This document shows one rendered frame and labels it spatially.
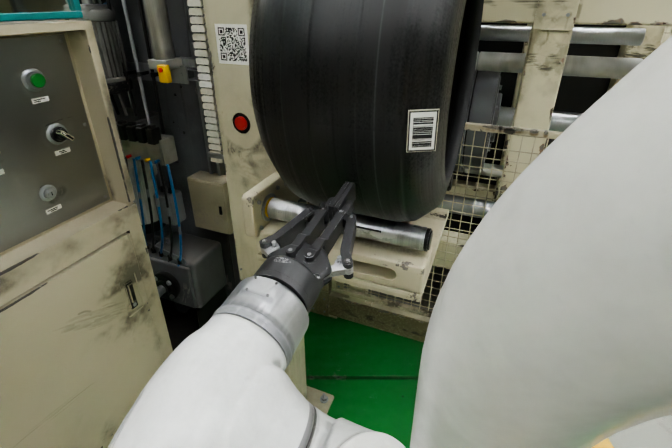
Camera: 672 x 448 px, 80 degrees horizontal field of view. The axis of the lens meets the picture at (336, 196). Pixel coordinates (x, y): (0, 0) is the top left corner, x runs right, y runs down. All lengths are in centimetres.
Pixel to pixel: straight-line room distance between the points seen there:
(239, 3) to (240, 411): 70
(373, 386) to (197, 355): 133
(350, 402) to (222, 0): 133
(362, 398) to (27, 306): 112
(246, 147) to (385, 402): 108
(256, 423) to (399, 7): 46
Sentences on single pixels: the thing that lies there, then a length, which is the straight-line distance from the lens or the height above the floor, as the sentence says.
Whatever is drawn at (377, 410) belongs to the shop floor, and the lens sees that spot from 161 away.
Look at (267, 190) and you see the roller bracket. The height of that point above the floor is 94.
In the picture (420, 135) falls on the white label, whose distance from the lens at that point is 55.
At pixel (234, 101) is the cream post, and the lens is 90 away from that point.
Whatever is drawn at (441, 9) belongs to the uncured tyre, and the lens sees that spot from 56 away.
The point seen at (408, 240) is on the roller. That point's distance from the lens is 75.
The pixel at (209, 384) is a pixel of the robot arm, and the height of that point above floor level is 103.
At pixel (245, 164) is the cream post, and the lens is 93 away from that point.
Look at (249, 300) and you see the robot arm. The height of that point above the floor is 104.
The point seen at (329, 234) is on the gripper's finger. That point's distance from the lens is 52.
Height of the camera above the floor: 130
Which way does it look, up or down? 26 degrees down
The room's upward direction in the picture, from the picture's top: straight up
